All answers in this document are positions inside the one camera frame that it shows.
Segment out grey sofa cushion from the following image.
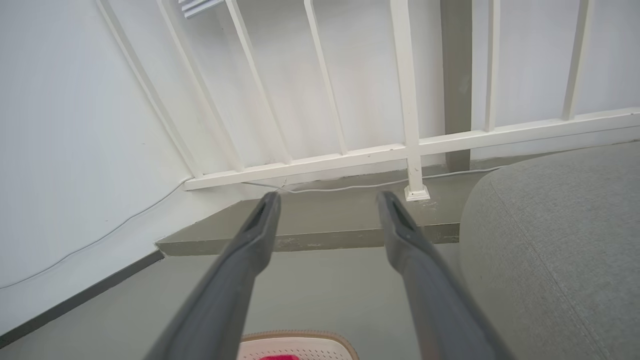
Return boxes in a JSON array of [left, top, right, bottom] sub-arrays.
[[459, 142, 640, 360]]

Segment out thin white cable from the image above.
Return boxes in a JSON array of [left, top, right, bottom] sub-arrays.
[[0, 166, 507, 291]]

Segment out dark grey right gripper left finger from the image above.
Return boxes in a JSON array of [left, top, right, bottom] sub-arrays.
[[144, 191, 282, 360]]

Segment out white slatted window blinds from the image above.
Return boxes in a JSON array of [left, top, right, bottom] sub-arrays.
[[178, 0, 223, 19]]

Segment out white metal railing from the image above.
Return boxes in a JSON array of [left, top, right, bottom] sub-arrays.
[[95, 0, 640, 202]]

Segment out white perforated laundry basket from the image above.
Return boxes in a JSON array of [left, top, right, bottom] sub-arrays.
[[236, 330, 360, 360]]

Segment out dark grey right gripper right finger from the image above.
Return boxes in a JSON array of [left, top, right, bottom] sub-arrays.
[[376, 191, 516, 360]]

